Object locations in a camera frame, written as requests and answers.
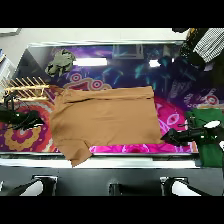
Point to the wooden rack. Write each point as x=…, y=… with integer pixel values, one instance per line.
x=25, y=88

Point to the brown T-shirt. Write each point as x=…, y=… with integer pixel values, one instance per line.
x=106, y=123

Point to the olive green garment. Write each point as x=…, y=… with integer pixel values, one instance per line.
x=60, y=63

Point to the black garment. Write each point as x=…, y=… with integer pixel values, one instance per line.
x=191, y=55

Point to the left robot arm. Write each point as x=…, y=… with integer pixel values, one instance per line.
x=6, y=115

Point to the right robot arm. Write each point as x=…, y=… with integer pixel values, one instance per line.
x=200, y=133

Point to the silver frame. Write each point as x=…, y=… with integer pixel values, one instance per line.
x=100, y=163

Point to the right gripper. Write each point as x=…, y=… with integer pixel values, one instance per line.
x=174, y=136

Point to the checked shirt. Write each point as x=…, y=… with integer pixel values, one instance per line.
x=211, y=43

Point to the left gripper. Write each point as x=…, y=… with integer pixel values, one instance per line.
x=28, y=120

